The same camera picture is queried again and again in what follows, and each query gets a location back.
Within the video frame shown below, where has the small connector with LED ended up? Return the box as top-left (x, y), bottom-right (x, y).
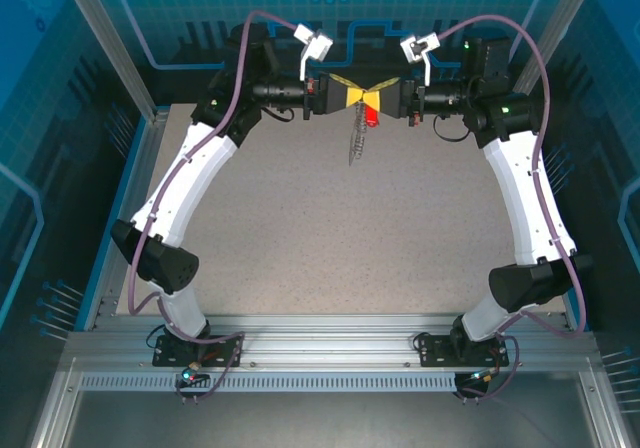
top-left (180, 361), bottom-right (209, 387)
top-left (469, 367), bottom-right (501, 385)

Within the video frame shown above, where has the metal base tray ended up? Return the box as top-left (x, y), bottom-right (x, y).
top-left (29, 357), bottom-right (626, 448)

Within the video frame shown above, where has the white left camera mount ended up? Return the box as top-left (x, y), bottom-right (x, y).
top-left (298, 47), bottom-right (314, 83)

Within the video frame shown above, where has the purple camera cable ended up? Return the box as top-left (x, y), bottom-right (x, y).
top-left (128, 10), bottom-right (307, 405)
top-left (436, 14), bottom-right (589, 404)

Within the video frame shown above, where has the aluminium frame post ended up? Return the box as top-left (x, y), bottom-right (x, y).
top-left (53, 0), bottom-right (162, 122)
top-left (503, 0), bottom-right (604, 117)

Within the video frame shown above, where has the aluminium side rail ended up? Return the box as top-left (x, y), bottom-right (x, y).
top-left (84, 107), bottom-right (174, 332)

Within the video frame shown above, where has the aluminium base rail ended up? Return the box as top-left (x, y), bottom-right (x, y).
top-left (67, 312), bottom-right (599, 375)

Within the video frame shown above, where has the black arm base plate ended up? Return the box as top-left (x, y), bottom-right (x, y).
top-left (152, 334), bottom-right (244, 369)
top-left (417, 332), bottom-right (511, 369)

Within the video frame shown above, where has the slotted grey cable duct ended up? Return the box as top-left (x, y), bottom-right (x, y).
top-left (79, 372), bottom-right (459, 394)

